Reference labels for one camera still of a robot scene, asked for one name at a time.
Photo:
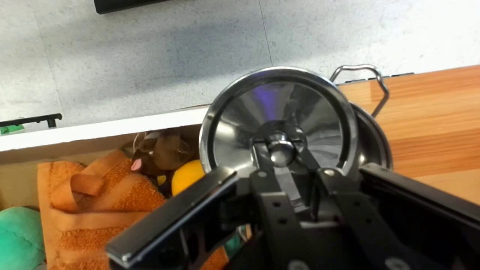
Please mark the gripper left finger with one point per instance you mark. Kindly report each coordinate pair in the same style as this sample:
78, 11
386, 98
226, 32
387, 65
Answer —
168, 221

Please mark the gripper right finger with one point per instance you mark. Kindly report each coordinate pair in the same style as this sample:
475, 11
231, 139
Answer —
412, 210

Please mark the silver pot lid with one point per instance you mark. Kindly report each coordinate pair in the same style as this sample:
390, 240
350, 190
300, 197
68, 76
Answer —
232, 123

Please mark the silver pot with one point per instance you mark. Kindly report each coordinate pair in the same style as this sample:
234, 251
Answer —
375, 142

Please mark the yellow ball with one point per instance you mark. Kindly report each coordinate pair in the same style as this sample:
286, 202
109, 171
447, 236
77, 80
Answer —
187, 176

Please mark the brown plush toy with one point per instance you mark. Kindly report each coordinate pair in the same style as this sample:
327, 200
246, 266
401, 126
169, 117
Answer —
168, 150

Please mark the orange towel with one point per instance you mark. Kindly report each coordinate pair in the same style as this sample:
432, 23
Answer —
93, 225

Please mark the cardboard box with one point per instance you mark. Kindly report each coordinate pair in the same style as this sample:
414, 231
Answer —
93, 129

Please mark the green plush ball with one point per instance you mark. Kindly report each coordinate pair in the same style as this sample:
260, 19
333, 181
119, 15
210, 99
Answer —
18, 240

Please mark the black bar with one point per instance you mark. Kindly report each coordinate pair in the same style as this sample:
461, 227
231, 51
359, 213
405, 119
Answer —
33, 120

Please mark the black flat object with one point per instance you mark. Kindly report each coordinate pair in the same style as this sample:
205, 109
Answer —
123, 4

